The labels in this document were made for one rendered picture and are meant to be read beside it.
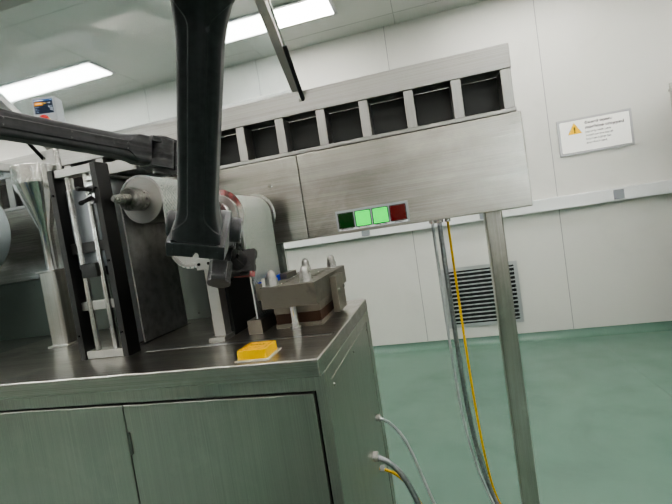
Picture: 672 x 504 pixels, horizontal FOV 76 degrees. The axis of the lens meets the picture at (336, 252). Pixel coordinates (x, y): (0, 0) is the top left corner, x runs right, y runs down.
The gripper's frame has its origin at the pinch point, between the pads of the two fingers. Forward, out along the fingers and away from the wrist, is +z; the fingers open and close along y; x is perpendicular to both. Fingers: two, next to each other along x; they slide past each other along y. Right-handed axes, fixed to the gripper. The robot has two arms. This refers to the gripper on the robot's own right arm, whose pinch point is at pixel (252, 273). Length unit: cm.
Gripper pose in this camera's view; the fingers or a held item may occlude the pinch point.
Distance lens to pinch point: 127.4
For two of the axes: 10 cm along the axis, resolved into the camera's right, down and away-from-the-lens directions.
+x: -0.2, -9.0, 4.4
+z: 2.7, 4.2, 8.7
